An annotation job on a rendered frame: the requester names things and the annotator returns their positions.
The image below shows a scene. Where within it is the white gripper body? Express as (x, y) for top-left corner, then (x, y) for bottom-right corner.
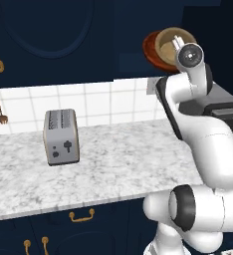
(172, 34), (187, 52)

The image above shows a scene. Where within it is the tan bowl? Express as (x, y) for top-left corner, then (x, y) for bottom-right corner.
(154, 27), (198, 68)

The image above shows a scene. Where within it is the red-brown bowl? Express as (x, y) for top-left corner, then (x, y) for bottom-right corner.
(141, 30), (181, 75)

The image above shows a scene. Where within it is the open navy cabinet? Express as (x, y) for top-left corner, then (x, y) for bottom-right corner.
(182, 0), (233, 96)

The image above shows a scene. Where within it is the plain navy cabinet door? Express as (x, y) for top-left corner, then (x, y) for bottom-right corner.
(113, 0), (186, 82)

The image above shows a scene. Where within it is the navy base cabinet door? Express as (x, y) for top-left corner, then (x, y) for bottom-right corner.
(35, 228), (131, 255)
(0, 218), (37, 255)

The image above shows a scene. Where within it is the grey and black appliance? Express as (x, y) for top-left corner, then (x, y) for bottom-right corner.
(178, 82), (233, 144)

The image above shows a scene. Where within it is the grey toaster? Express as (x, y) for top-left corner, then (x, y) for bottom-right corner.
(42, 108), (81, 166)

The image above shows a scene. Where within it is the navy drawer front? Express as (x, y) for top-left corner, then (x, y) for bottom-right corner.
(28, 198), (146, 235)

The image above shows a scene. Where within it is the white wall outlet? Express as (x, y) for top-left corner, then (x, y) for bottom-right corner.
(145, 77), (161, 96)

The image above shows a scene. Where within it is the brass drawer handle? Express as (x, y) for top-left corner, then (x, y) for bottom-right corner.
(68, 207), (96, 223)

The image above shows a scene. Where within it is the brass base cabinet handle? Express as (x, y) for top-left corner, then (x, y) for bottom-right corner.
(41, 235), (50, 255)
(23, 239), (32, 255)

